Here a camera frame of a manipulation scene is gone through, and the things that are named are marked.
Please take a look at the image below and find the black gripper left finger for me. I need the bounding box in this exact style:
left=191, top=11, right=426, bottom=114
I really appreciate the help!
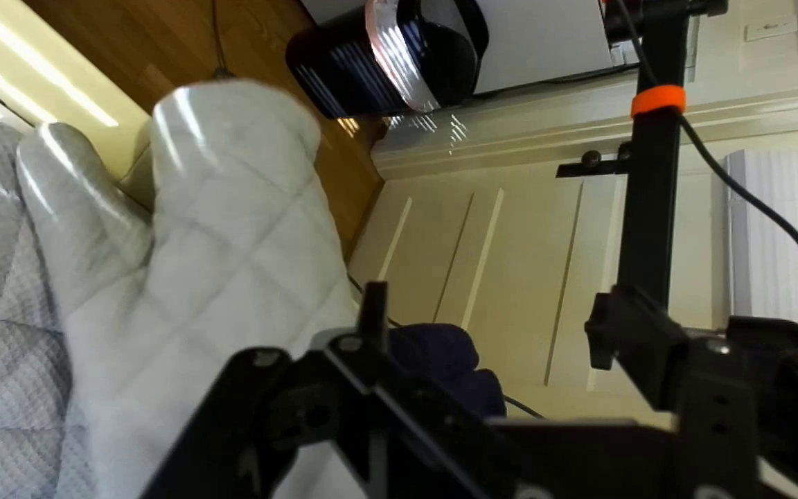
left=138, top=280, right=516, bottom=499

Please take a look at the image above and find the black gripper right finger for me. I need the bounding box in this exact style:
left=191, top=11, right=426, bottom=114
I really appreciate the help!
left=585, top=282, right=798, bottom=499

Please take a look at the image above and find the navy blue towel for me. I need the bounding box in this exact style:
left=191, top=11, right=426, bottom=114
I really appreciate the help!
left=386, top=320, right=511, bottom=422

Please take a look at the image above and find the white ribbed panel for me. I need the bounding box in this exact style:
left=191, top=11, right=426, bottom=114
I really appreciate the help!
left=717, top=143, right=798, bottom=347

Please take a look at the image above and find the black ribbed round object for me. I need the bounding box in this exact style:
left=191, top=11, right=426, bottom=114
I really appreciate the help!
left=283, top=0, right=494, bottom=121

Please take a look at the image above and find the black cable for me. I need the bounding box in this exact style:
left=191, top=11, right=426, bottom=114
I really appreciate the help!
left=612, top=0, right=798, bottom=304

